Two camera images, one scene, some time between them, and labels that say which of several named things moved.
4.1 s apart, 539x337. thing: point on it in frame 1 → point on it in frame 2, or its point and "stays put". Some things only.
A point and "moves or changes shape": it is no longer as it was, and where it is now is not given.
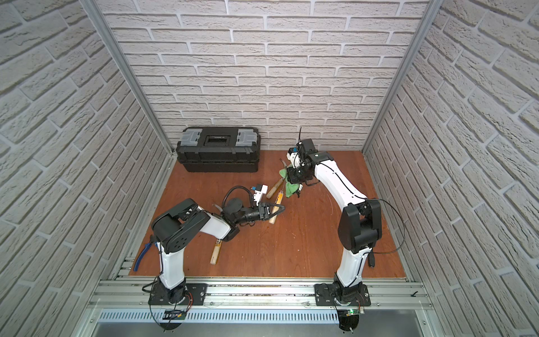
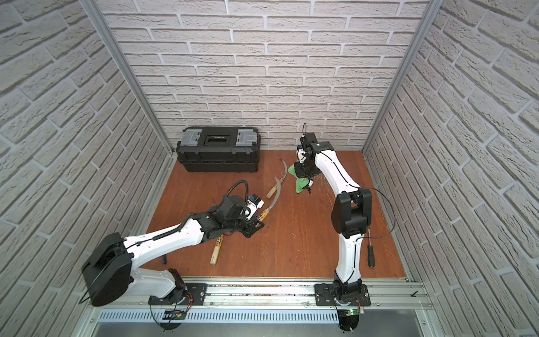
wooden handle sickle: x=215 y=251 stays put
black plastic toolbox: x=219 y=149 stays put
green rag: x=290 y=188 moves or changes shape
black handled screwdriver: x=371 y=259 stays put
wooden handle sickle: x=278 y=184 stays put
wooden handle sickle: x=278 y=201 moves or changes shape
